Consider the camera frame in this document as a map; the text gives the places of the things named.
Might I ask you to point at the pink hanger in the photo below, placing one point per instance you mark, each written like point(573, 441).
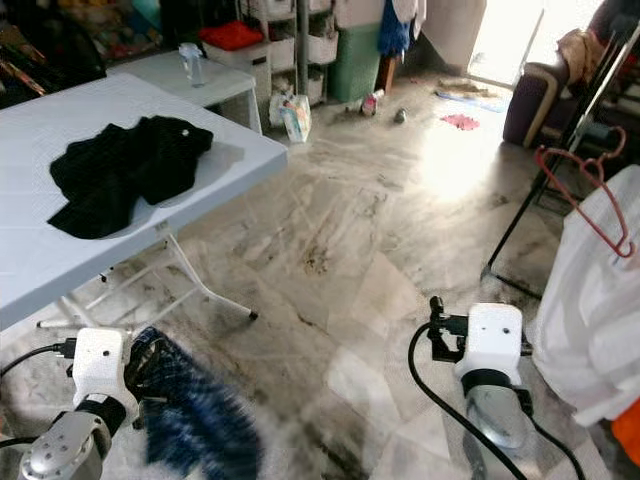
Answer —
point(580, 201)

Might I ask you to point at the blue plaid garment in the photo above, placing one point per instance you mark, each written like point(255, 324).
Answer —
point(195, 420)

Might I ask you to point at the black garment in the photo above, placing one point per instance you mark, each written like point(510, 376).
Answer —
point(125, 175)

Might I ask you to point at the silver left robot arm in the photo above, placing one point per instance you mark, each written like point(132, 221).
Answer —
point(65, 450)

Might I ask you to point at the black drying rack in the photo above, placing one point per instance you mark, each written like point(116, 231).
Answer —
point(520, 215)

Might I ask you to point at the orange shirt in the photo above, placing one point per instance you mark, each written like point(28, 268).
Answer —
point(628, 430)

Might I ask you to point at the pink rag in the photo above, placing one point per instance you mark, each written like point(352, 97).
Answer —
point(460, 122)

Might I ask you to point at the small grey can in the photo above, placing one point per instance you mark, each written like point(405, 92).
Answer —
point(400, 116)

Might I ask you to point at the white folding table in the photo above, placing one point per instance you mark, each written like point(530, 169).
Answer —
point(50, 220)

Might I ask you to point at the pink white toy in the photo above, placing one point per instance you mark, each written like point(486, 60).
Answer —
point(371, 103)

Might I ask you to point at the purple sofa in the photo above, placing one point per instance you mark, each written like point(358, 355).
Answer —
point(530, 110)

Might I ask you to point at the flat beige cloth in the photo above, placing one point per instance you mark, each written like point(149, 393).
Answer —
point(465, 86)

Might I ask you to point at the tissue pack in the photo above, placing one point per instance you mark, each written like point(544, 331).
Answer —
point(292, 118)

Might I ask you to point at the green bin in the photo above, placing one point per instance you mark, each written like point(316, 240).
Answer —
point(352, 65)

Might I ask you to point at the blue hanging cloth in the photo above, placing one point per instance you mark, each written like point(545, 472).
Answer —
point(394, 30)

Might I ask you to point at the white storage drawer shelf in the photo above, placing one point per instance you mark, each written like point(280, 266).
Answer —
point(320, 45)

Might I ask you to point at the crumpled beige garment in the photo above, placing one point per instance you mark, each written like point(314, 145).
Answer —
point(580, 55)

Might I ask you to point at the small white table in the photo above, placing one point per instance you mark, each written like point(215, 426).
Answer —
point(225, 85)

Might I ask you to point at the black chair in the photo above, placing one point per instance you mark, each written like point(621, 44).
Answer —
point(55, 55)

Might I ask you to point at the red cloth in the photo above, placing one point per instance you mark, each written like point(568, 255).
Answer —
point(230, 37)

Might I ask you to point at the clear water bottle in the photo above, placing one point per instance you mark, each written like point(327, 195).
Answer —
point(192, 65)

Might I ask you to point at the pile of stuffed toys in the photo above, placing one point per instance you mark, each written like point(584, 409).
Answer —
point(110, 25)

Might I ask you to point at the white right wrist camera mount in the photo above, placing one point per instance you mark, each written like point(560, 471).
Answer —
point(492, 343)

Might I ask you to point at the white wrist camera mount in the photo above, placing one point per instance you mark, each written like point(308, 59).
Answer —
point(98, 365)
point(492, 343)

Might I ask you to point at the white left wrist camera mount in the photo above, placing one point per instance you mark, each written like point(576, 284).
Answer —
point(98, 365)

